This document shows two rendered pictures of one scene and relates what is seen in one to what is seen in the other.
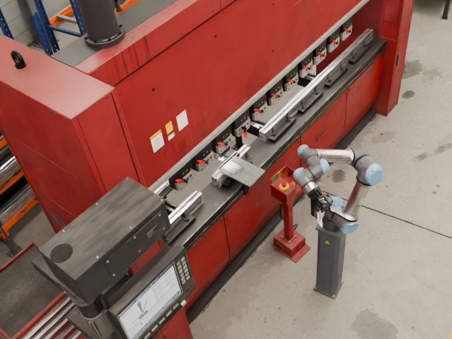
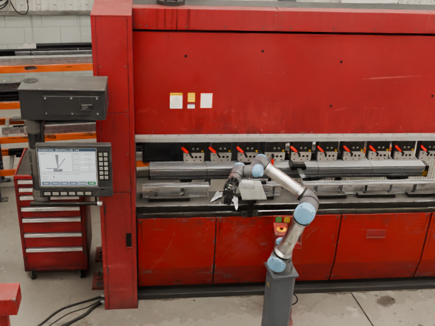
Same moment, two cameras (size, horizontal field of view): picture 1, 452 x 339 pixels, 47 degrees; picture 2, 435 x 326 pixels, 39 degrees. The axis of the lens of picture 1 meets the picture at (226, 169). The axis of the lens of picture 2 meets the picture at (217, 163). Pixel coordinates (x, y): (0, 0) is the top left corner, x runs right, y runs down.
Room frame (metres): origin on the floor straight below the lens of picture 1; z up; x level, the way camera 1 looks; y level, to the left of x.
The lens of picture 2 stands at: (-0.72, -2.28, 3.21)
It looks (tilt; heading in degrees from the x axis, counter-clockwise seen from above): 27 degrees down; 37
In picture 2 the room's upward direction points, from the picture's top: 3 degrees clockwise
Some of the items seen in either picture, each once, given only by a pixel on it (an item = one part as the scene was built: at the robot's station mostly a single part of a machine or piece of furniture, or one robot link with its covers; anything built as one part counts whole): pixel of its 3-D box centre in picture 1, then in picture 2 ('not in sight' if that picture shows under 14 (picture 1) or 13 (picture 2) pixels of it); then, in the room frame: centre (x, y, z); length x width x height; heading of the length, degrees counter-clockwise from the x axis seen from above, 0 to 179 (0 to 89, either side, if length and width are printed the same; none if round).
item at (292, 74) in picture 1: (288, 77); (352, 149); (3.20, -0.56, 1.26); 0.15 x 0.09 x 0.17; 135
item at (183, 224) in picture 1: (177, 231); (169, 197); (2.19, 0.37, 0.89); 0.30 x 0.05 x 0.03; 135
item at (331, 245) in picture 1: (330, 256); (276, 314); (2.16, -0.66, 0.39); 0.18 x 0.18 x 0.77; 52
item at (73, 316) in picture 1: (109, 303); not in sight; (1.54, 0.72, 1.17); 0.40 x 0.24 x 0.07; 135
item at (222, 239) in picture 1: (285, 168); (323, 244); (3.08, -0.50, 0.41); 3.00 x 0.21 x 0.83; 135
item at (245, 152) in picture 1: (231, 165); (254, 188); (2.69, -0.05, 0.92); 0.39 x 0.06 x 0.10; 135
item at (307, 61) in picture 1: (303, 63); (377, 148); (3.34, -0.70, 1.26); 0.15 x 0.09 x 0.17; 135
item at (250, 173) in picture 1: (242, 171); (251, 190); (2.55, -0.11, 1.00); 0.26 x 0.18 x 0.01; 45
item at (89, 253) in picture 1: (126, 280); (68, 146); (1.43, 0.54, 1.53); 0.51 x 0.25 x 0.85; 134
